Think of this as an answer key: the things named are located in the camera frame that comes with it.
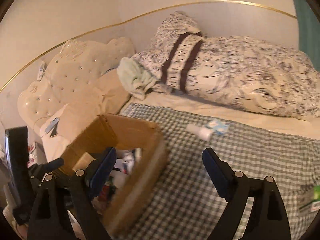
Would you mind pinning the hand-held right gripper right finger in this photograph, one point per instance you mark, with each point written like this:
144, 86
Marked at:
216, 175

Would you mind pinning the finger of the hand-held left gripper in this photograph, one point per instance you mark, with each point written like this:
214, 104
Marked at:
53, 163

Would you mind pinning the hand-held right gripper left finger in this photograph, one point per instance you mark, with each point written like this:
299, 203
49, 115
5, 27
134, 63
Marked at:
101, 175

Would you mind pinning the brown cardboard box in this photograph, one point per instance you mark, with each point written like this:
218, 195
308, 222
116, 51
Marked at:
140, 155

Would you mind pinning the green checkered blanket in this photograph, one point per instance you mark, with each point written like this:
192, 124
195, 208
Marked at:
200, 180

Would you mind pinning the blue phone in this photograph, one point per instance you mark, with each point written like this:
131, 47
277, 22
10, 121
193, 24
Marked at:
52, 124

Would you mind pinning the small white bottle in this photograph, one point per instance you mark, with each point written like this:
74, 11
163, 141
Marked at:
200, 131

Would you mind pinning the light blue tissue packet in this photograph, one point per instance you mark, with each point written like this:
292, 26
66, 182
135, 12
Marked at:
220, 126

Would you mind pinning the beige pillow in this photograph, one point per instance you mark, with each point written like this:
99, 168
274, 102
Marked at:
110, 90

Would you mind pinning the white power strip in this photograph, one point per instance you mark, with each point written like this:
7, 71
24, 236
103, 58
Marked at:
41, 71

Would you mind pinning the floral printed quilt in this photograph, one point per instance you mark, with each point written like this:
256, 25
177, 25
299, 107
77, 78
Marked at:
237, 80

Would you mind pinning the cream tufted headboard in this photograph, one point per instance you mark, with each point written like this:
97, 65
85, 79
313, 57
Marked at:
75, 67

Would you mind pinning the green medicine box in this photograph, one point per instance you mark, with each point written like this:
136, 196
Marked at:
313, 200

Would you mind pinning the pale green towel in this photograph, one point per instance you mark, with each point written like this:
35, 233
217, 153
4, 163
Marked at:
135, 80

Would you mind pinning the teal curtain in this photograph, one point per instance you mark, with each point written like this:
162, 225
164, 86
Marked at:
307, 25

